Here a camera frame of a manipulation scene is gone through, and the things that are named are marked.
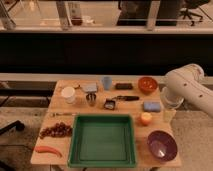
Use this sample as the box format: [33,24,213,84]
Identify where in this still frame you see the white cup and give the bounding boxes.
[61,86,76,104]

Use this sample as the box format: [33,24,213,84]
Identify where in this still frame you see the dark brown block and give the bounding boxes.
[115,83,133,90]

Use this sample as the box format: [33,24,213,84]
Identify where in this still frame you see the black office chair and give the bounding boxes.
[179,0,210,26]

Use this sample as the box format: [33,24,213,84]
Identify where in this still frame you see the wooden table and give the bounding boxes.
[30,79,183,168]

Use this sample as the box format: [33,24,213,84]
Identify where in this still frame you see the green plastic tray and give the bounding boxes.
[67,114,137,168]

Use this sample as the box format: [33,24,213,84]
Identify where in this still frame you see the blue cup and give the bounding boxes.
[101,76,112,90]

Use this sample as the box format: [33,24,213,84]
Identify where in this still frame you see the orange carrot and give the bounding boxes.
[34,146,62,158]

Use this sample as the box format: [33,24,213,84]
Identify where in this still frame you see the metal fork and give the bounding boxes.
[50,113,77,117]

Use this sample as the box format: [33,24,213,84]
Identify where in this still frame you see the purple bowl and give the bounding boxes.
[147,130,178,162]

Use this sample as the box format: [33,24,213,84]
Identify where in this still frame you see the bunch of red grapes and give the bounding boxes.
[40,122,72,139]

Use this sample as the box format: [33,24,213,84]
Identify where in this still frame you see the blue sponge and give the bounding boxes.
[143,102,161,112]

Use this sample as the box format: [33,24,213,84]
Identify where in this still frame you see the orange fruit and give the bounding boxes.
[140,112,152,126]

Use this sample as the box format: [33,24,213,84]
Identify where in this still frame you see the orange bowl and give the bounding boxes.
[138,77,158,94]

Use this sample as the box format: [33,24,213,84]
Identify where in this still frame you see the grey folded towel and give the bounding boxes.
[82,83,98,93]

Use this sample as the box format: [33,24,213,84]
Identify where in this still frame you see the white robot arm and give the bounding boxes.
[160,64,213,118]

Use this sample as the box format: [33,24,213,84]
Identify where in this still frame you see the black handled tool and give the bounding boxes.
[112,95,140,101]

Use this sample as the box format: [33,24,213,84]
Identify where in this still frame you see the metal cup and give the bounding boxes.
[86,93,96,106]

